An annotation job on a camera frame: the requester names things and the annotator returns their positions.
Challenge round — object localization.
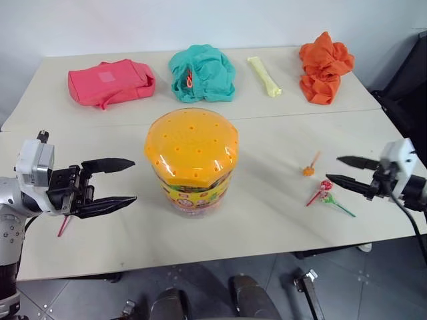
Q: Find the orange lollipop with orange stick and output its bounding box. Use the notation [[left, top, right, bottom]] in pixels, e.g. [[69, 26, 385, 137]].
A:
[[302, 151, 322, 177]]

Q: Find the teal crumpled cloth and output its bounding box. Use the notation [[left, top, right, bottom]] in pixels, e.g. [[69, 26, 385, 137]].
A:
[[167, 44, 237, 104]]

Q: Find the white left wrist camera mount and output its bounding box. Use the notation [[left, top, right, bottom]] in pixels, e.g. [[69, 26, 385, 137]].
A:
[[13, 129, 55, 193]]

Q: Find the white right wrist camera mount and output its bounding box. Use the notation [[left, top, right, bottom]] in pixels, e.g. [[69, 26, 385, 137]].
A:
[[379, 137, 417, 203]]

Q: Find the pink fabric bag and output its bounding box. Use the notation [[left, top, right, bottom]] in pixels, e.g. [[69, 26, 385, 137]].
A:
[[67, 58, 157, 111]]

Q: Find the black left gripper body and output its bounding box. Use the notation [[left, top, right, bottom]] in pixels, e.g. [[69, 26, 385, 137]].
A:
[[45, 163, 97, 220]]

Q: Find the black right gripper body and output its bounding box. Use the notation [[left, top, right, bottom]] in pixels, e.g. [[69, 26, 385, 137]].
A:
[[365, 161, 398, 201]]

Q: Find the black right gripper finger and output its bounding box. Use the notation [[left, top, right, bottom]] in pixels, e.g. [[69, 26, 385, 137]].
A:
[[325, 173, 372, 196], [336, 155, 382, 171]]

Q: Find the orange crumpled cloth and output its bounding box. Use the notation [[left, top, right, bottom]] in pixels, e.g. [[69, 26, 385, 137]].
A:
[[298, 31, 356, 106]]

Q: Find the black table leg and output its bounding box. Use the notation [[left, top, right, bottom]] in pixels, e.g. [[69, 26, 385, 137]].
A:
[[293, 268, 325, 320]]

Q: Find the red white lollipop red stick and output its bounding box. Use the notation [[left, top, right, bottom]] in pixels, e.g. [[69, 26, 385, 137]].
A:
[[306, 179, 334, 207]]

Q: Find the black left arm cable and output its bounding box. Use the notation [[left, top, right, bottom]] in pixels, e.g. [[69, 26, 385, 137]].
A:
[[15, 215, 38, 267]]

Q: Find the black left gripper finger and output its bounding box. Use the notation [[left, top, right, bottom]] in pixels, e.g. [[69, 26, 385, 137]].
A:
[[75, 195, 138, 220], [81, 157, 136, 176]]

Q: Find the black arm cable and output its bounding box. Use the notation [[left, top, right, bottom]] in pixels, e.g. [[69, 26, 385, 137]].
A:
[[15, 215, 38, 267], [386, 188, 427, 256]]

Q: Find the orange perforated jar lid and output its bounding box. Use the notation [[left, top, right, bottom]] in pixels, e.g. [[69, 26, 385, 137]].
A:
[[143, 108, 240, 188]]

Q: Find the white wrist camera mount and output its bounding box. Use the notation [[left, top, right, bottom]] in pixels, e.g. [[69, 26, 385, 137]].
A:
[[13, 129, 55, 193], [379, 137, 417, 203]]

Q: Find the lollipop with pink stick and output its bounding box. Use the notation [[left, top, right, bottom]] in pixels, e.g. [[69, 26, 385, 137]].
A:
[[57, 215, 72, 238]]

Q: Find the dark rounded shape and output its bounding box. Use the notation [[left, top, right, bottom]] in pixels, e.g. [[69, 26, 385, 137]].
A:
[[150, 287, 191, 320], [228, 274, 282, 320]]

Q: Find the pale yellow tube packet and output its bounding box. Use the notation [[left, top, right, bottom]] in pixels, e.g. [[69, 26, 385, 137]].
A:
[[247, 55, 283, 98]]

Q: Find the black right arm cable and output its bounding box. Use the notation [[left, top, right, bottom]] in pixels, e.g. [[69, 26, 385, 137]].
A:
[[386, 188, 427, 256]]

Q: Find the black chair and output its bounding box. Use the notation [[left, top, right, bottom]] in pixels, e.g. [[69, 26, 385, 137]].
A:
[[370, 27, 427, 157]]

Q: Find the green lollipop with green stick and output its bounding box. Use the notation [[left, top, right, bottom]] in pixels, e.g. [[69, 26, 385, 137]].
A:
[[320, 194, 357, 218]]

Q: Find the clear plastic lollipop jar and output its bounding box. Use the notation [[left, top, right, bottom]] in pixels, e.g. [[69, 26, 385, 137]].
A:
[[157, 166, 233, 219]]

